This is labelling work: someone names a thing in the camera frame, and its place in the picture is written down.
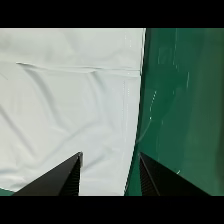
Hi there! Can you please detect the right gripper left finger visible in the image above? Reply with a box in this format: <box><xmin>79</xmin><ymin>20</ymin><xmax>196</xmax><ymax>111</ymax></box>
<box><xmin>13</xmin><ymin>151</ymin><xmax>84</xmax><ymax>197</ymax></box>

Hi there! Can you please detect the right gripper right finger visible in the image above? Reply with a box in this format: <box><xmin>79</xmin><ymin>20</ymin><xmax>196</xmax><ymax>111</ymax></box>
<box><xmin>138</xmin><ymin>151</ymin><xmax>211</xmax><ymax>197</ymax></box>

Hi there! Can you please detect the white shirt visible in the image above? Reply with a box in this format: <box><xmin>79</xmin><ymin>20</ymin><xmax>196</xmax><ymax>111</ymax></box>
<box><xmin>0</xmin><ymin>27</ymin><xmax>147</xmax><ymax>197</ymax></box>

